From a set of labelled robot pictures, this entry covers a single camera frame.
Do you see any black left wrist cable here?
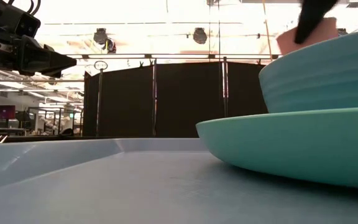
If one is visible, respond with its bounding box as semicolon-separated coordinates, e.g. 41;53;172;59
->
7;0;42;16

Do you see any black ceiling spotlight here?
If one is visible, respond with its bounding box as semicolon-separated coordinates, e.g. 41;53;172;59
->
192;27;208;45
92;27;117;54

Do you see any background black metal frame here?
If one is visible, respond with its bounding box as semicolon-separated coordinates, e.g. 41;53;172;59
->
16;106;83;137

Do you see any yellow hanging cable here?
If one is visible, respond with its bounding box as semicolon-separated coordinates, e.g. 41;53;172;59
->
261;0;275;60

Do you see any dark computer monitor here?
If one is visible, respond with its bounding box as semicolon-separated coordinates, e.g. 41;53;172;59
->
0;105;16;121

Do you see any black partition screen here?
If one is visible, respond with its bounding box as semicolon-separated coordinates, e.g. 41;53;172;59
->
82;60;269;139

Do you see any blue ribbed bowl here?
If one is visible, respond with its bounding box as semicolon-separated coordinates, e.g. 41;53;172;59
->
258;27;358;114

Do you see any linear ceiling light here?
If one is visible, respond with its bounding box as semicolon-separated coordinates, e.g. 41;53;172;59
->
63;53;282;60

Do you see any ring-topped metal stand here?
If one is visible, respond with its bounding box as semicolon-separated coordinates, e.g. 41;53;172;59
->
93;60;109;138

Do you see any green plate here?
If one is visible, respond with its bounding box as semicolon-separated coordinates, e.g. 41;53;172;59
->
195;106;358;191

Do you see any blue plastic tray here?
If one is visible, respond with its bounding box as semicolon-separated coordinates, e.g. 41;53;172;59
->
0;138;358;224

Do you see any pink ribbed cup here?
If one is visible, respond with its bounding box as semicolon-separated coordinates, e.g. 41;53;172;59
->
276;17;339;56

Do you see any black aluminium rig frame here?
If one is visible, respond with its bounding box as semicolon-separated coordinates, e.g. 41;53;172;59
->
4;135;155;143

